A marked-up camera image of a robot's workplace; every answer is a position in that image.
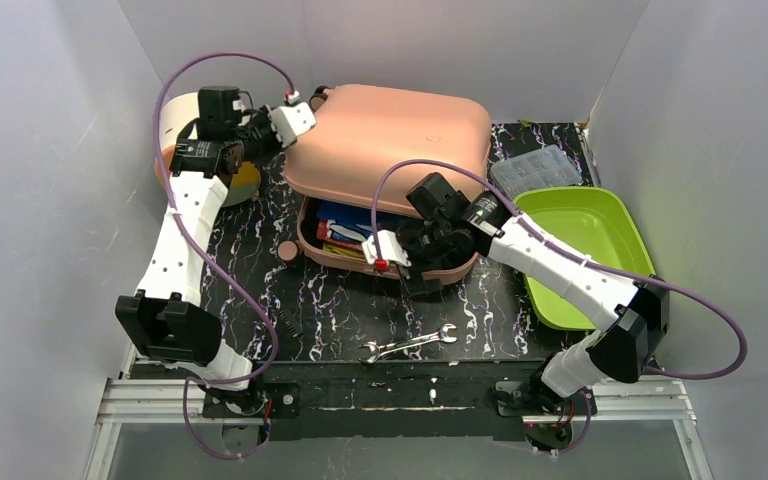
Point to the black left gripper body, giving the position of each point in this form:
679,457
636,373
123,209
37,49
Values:
268,133

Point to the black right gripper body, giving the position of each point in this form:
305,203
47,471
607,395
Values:
416,254

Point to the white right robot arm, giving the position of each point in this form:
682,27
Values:
628,315

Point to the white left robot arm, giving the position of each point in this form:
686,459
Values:
163,317

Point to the silver open-end wrench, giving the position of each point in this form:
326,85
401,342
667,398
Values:
374,351

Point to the cream cylindrical drum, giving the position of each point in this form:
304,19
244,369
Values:
175,115

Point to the blue folded cloth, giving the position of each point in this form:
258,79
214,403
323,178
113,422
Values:
355,216

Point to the white printed folded garment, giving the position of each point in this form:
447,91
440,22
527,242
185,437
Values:
348,233

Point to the clear plastic screw box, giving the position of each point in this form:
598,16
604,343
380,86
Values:
547,167

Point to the green plastic tray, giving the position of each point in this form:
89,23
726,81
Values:
594,221

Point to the black spring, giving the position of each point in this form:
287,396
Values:
293,326

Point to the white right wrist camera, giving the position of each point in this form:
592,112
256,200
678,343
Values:
383,250

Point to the aluminium frame rail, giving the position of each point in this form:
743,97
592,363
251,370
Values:
239,244

